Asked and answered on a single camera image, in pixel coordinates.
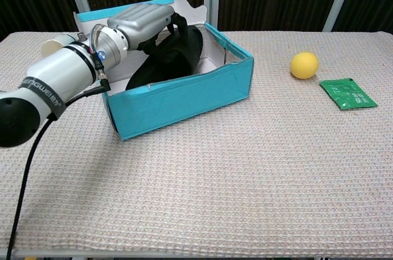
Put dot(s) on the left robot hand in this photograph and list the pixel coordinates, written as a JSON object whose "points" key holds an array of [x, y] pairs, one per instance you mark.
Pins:
{"points": [[141, 23]]}

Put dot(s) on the light blue cardboard box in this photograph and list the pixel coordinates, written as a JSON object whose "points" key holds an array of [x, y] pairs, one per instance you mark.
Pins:
{"points": [[181, 103]]}

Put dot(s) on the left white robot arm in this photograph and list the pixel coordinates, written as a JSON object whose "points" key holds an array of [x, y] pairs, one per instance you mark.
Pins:
{"points": [[61, 72]]}

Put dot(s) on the black rounded pouch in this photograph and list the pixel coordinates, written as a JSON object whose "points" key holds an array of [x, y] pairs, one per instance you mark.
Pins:
{"points": [[172, 63]]}

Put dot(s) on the yellow ball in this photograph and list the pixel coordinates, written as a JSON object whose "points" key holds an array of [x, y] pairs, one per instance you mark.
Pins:
{"points": [[304, 65]]}

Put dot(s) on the beige woven tablecloth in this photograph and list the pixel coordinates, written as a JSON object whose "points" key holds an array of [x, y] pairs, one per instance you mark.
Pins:
{"points": [[215, 180]]}

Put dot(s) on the green sachet packet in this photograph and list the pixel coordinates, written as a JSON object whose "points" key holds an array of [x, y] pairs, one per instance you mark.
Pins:
{"points": [[348, 94]]}

